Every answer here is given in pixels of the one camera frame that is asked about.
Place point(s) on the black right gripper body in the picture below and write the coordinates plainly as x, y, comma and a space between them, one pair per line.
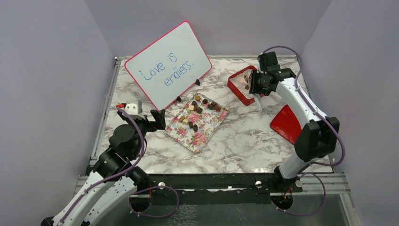
258, 84

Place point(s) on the red box lid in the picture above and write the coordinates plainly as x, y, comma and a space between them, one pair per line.
286, 124

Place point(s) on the red chocolate box base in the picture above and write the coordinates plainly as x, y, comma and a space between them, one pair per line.
237, 88

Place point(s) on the white board pink frame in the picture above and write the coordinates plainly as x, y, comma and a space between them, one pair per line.
169, 66

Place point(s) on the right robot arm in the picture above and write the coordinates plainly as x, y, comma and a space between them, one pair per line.
318, 135

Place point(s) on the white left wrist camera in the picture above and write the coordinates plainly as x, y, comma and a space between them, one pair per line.
134, 108

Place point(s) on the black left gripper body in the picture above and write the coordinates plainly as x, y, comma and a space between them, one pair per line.
145, 126

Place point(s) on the white block chocolate lower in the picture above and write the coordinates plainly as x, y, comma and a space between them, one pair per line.
185, 122

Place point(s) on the floral rectangular tray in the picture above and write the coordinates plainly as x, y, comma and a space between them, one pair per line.
208, 117

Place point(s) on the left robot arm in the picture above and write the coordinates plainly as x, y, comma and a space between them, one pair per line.
115, 175

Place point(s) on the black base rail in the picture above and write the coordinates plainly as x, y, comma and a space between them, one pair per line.
200, 189

